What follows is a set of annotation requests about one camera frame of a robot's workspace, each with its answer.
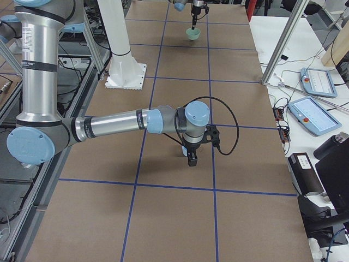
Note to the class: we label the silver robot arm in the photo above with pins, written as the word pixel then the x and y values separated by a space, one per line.
pixel 179 5
pixel 42 132

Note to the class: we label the mint green ceramic bowl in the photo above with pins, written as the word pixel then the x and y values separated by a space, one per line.
pixel 193 34

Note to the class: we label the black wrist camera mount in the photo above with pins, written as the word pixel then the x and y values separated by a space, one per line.
pixel 212 135
pixel 205 8

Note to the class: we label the teach pendant tablet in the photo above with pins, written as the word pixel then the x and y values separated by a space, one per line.
pixel 316 119
pixel 318 82

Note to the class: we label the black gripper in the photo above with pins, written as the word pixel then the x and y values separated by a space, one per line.
pixel 196 10
pixel 191 146

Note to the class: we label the black monitor stand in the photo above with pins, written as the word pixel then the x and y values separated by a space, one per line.
pixel 321 223

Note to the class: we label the far teach pendant tablet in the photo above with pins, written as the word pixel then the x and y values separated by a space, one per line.
pixel 318 82

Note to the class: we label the orange black usb hub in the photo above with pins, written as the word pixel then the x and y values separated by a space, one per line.
pixel 282 125

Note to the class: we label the black box with label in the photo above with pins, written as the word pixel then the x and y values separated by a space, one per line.
pixel 303 174

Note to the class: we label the aluminium frame post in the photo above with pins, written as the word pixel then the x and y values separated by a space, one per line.
pixel 289 28

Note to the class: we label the light blue plastic cup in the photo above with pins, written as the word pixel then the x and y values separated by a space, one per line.
pixel 184 151

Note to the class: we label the near teach pendant tablet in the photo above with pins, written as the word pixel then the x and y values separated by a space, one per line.
pixel 316 119

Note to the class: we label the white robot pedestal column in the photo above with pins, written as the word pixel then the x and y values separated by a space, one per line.
pixel 124 71

